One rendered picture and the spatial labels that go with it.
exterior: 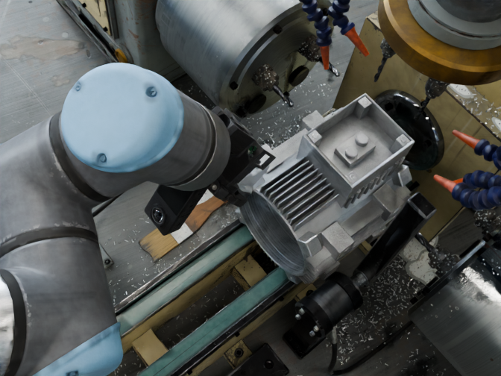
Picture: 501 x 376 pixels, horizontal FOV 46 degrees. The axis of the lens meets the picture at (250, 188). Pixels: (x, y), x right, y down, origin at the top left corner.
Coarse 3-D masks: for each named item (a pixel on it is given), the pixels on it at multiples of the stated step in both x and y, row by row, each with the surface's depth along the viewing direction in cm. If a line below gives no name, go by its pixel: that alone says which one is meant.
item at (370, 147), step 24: (360, 96) 84; (336, 120) 84; (360, 120) 86; (384, 120) 84; (312, 144) 80; (336, 144) 84; (360, 144) 82; (384, 144) 85; (408, 144) 81; (336, 168) 79; (360, 168) 82; (384, 168) 81; (336, 192) 82; (360, 192) 83
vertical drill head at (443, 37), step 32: (384, 0) 67; (416, 0) 65; (448, 0) 63; (480, 0) 61; (384, 32) 68; (416, 32) 65; (448, 32) 63; (480, 32) 63; (384, 64) 76; (416, 64) 66; (448, 64) 64; (480, 64) 64
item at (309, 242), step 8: (400, 168) 86; (408, 168) 86; (392, 176) 87; (400, 176) 86; (408, 176) 86; (256, 184) 84; (400, 184) 86; (240, 216) 95; (304, 240) 80; (312, 240) 80; (304, 248) 81; (312, 248) 80; (320, 248) 81; (312, 256) 80; (296, 280) 91
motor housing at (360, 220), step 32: (288, 160) 87; (256, 192) 83; (288, 192) 81; (320, 192) 82; (256, 224) 95; (288, 224) 80; (320, 224) 82; (352, 224) 84; (384, 224) 90; (288, 256) 93; (320, 256) 83
